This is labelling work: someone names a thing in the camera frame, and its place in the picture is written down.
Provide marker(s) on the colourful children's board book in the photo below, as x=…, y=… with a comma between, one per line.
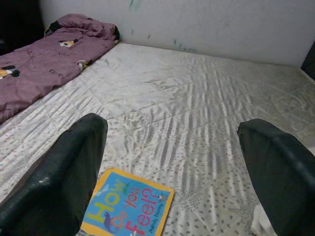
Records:
x=128, y=209

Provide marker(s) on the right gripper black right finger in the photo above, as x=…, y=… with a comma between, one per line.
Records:
x=283, y=184

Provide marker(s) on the grey patterned quilted mattress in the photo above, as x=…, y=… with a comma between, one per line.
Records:
x=184, y=110

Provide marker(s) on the purple cartoon print blanket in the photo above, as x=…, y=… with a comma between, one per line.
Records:
x=37, y=68

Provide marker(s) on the white crumpled tissue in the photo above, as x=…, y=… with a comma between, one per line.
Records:
x=261, y=223

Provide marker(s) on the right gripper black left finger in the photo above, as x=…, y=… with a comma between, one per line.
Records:
x=49, y=191

